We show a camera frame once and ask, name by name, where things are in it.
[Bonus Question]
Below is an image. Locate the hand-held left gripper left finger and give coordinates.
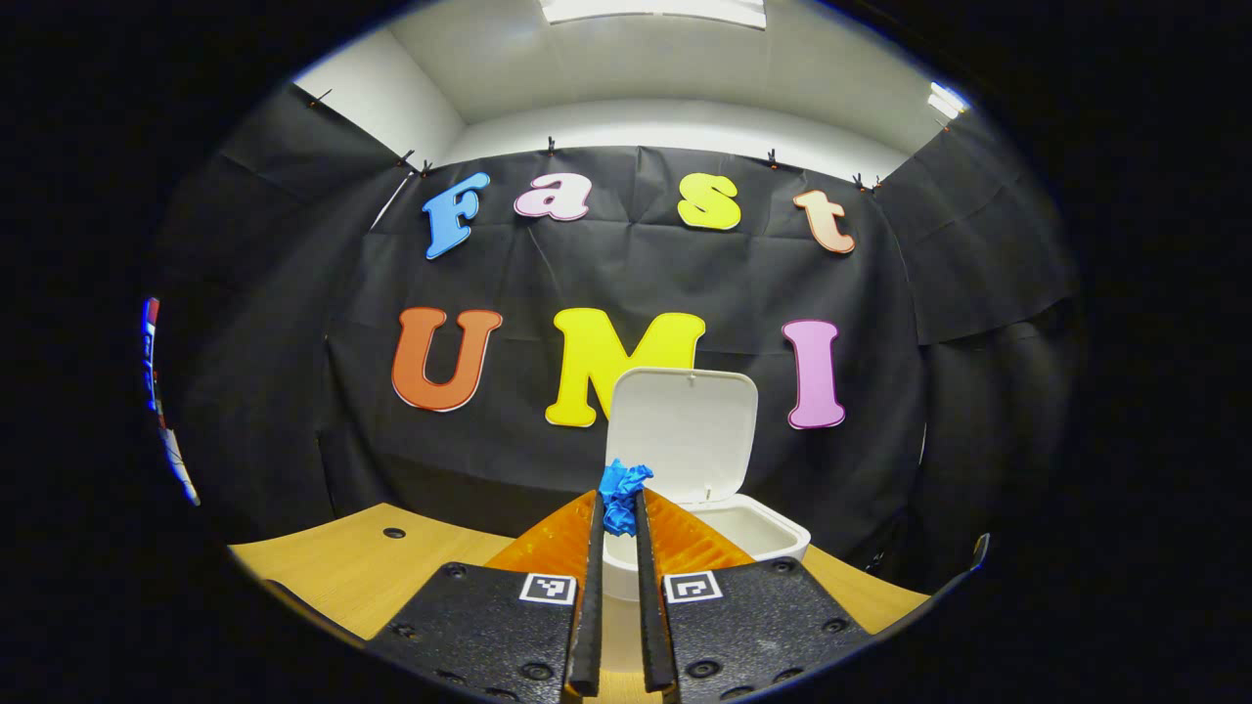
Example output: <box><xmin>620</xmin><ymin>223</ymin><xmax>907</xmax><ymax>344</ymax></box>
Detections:
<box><xmin>365</xmin><ymin>491</ymin><xmax>606</xmax><ymax>701</ymax></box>

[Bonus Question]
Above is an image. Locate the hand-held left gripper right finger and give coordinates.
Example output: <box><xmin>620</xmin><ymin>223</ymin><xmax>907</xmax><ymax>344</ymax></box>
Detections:
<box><xmin>634</xmin><ymin>488</ymin><xmax>873</xmax><ymax>703</ymax></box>

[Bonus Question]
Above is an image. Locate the blue paper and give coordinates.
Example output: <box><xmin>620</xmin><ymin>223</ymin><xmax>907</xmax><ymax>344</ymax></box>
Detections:
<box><xmin>599</xmin><ymin>460</ymin><xmax>654</xmax><ymax>537</ymax></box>

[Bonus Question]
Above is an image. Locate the white desktop garbage bin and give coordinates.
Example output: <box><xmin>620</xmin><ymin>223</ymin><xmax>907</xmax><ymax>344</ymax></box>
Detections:
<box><xmin>601</xmin><ymin>368</ymin><xmax>812</xmax><ymax>676</ymax></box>

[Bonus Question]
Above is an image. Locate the wooden desktop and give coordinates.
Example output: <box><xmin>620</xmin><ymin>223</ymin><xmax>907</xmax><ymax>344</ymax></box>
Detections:
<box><xmin>228</xmin><ymin>503</ymin><xmax>930</xmax><ymax>704</ymax></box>

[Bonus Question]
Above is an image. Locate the black backdrop cloth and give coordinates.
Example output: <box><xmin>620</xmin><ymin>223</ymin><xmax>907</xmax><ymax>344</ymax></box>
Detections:
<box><xmin>147</xmin><ymin>83</ymin><xmax>1082</xmax><ymax>588</ymax></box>

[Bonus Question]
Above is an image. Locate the large ceiling light panel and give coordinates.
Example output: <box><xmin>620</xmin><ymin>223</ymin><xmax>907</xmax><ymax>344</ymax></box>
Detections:
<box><xmin>538</xmin><ymin>0</ymin><xmax>769</xmax><ymax>30</ymax></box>

